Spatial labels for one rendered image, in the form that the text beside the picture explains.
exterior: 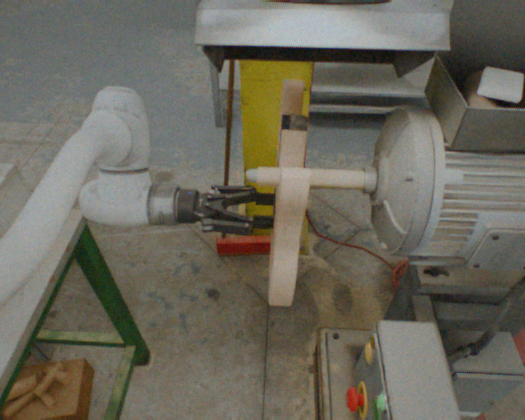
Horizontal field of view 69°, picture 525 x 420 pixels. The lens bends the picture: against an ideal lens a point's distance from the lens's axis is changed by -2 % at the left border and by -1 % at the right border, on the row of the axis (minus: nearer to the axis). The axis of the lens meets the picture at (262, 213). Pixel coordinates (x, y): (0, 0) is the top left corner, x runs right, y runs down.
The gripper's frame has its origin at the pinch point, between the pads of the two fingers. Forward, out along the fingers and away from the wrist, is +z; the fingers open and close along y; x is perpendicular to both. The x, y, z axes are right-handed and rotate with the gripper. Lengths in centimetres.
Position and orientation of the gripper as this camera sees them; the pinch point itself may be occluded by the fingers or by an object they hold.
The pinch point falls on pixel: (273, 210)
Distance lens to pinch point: 83.7
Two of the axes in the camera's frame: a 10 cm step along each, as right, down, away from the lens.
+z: 10.0, 0.5, -0.2
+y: -0.5, 6.6, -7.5
